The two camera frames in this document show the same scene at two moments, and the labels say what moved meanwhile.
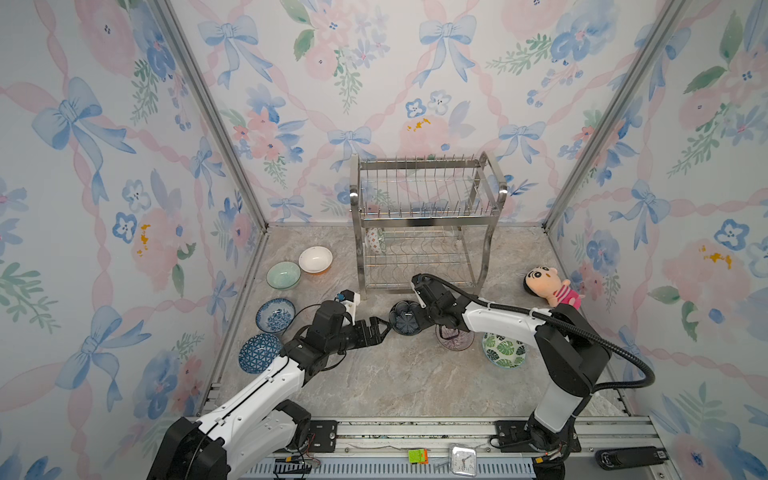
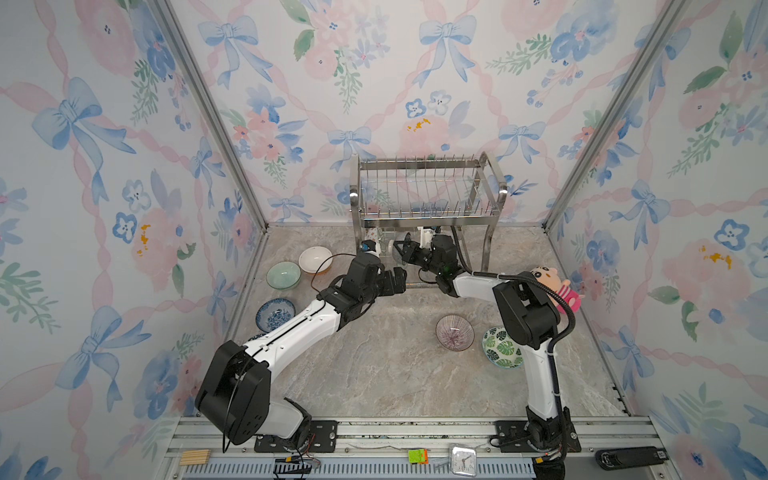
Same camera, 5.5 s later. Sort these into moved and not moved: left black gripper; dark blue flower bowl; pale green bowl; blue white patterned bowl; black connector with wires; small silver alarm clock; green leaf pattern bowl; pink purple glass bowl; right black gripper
Moved: right black gripper; left black gripper; dark blue flower bowl
Not moved: black connector with wires; small silver alarm clock; pale green bowl; blue white patterned bowl; pink purple glass bowl; green leaf pattern bowl
